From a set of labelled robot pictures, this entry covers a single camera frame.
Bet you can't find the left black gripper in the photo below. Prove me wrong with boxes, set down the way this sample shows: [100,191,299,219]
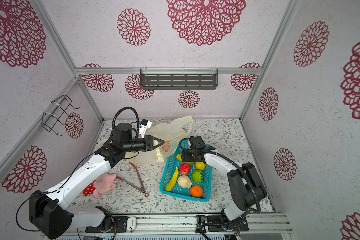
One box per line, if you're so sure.
[123,135,165,153]

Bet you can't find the yellow round fruit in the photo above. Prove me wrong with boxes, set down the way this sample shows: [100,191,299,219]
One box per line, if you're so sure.
[195,163,206,171]

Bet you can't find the green yellow mango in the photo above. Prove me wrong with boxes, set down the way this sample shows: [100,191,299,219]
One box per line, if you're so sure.
[176,154,195,166]

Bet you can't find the red bumpy fruit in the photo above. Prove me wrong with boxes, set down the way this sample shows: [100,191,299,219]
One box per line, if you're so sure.
[179,163,192,176]

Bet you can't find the green bumpy fruit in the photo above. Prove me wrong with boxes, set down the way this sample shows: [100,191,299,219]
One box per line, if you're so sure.
[192,170,204,184]

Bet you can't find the cream plastic bag orange print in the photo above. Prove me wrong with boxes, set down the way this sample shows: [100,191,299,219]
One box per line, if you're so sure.
[126,116,193,165]

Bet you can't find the beige pear fruit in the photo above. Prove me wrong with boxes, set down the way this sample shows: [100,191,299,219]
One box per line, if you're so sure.
[177,176,192,189]

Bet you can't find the yellow banana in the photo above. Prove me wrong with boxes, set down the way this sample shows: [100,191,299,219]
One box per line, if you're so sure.
[165,168,179,192]

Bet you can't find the large orange fruit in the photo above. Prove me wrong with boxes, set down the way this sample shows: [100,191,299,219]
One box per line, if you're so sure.
[190,185,204,199]

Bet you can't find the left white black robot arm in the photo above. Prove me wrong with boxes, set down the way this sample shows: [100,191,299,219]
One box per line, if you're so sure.
[27,107,165,240]

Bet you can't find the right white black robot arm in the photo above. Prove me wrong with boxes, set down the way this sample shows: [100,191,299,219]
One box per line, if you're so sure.
[179,136,267,222]

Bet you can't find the teal plastic basket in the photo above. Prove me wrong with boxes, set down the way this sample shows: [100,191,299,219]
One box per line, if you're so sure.
[160,141,213,203]

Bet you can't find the red metal kitchen tongs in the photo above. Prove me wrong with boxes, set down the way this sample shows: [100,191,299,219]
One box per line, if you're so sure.
[115,162,150,198]

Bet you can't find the white ceramic mug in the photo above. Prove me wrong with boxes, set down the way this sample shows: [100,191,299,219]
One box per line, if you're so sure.
[99,139,108,148]

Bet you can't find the pink plush toy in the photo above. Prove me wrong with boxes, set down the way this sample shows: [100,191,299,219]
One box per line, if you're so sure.
[80,174,117,199]

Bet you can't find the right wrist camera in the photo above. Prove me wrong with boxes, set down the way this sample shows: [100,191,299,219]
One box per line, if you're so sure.
[189,136,206,150]

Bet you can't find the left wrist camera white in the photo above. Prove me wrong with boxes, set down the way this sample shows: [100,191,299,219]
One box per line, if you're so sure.
[139,119,152,138]

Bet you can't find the grey wall shelf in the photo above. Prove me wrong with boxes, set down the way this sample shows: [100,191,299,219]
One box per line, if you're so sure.
[140,69,219,90]

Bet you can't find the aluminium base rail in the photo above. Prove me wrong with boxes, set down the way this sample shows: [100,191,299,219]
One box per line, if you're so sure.
[59,213,296,240]

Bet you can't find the black wire wall rack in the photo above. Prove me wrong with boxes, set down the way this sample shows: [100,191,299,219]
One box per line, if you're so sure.
[41,95,79,136]

